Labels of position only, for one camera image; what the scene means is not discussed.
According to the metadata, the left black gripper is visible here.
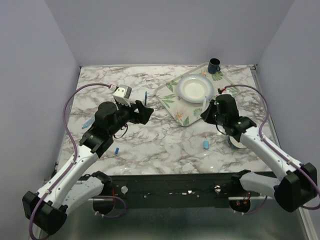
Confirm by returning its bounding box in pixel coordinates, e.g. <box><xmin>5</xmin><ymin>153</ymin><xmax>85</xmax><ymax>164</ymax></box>
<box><xmin>109</xmin><ymin>98</ymin><xmax>155</xmax><ymax>137</ymax></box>

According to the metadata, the white marker pen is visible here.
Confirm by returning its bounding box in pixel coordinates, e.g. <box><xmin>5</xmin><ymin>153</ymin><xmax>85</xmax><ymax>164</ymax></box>
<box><xmin>202</xmin><ymin>96</ymin><xmax>207</xmax><ymax>112</ymax></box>

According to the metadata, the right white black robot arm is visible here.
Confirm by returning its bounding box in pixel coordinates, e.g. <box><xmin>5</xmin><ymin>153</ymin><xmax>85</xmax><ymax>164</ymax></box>
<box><xmin>200</xmin><ymin>94</ymin><xmax>319</xmax><ymax>213</ymax></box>

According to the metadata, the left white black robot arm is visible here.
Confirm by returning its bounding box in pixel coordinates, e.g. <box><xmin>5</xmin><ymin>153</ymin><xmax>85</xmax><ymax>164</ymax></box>
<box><xmin>22</xmin><ymin>100</ymin><xmax>154</xmax><ymax>240</ymax></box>

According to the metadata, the blue gel pen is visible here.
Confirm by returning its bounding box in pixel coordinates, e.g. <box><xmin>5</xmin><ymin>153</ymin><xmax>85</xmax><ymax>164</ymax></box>
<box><xmin>144</xmin><ymin>91</ymin><xmax>148</xmax><ymax>107</ymax></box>

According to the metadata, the floral serving tray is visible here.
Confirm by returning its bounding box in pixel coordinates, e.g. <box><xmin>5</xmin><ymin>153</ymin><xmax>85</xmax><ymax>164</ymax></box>
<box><xmin>155</xmin><ymin>62</ymin><xmax>240</xmax><ymax>127</ymax></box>

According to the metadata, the white blue rimmed bowl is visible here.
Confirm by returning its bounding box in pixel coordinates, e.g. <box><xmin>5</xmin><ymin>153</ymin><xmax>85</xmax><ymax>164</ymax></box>
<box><xmin>176</xmin><ymin>74</ymin><xmax>214</xmax><ymax>104</ymax></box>

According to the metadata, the light blue cap right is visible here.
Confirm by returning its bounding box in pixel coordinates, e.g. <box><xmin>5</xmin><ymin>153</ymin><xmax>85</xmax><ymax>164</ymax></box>
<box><xmin>203</xmin><ymin>140</ymin><xmax>209</xmax><ymax>150</ymax></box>

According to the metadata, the small white dark-rimmed bowl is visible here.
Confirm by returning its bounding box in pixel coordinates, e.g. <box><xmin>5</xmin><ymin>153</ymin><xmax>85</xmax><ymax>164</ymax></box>
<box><xmin>227</xmin><ymin>136</ymin><xmax>247</xmax><ymax>150</ymax></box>

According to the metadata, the dark blue mug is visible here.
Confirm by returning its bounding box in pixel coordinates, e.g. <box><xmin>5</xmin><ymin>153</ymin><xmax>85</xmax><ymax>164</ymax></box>
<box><xmin>207</xmin><ymin>58</ymin><xmax>221</xmax><ymax>75</ymax></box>

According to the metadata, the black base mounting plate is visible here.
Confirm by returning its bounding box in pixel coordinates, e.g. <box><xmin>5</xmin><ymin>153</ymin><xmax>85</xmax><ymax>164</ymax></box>
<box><xmin>80</xmin><ymin>171</ymin><xmax>256</xmax><ymax>210</ymax></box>

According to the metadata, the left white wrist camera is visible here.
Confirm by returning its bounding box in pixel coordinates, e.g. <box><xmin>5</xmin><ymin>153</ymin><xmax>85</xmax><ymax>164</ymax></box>
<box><xmin>113</xmin><ymin>85</ymin><xmax>132</xmax><ymax>107</ymax></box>

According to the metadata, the aluminium frame rail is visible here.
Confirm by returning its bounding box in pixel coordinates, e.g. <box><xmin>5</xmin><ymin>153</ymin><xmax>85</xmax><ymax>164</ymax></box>
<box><xmin>251</xmin><ymin>64</ymin><xmax>318</xmax><ymax>240</ymax></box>

